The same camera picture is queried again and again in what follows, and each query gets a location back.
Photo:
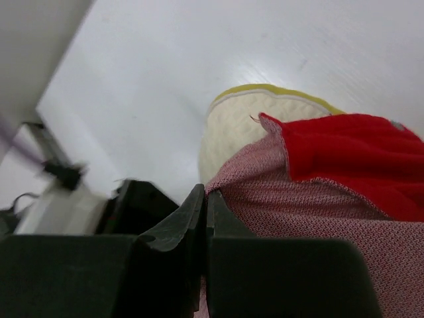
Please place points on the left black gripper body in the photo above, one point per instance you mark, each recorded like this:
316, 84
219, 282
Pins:
135, 207

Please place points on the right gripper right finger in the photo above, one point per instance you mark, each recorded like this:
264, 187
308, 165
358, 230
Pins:
227, 247

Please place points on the pink red printed pillowcase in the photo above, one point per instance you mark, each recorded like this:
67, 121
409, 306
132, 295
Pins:
353, 177

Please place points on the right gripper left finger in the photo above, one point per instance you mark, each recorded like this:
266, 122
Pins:
172, 252

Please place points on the cream yellow pillow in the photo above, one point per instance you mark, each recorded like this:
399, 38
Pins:
232, 120

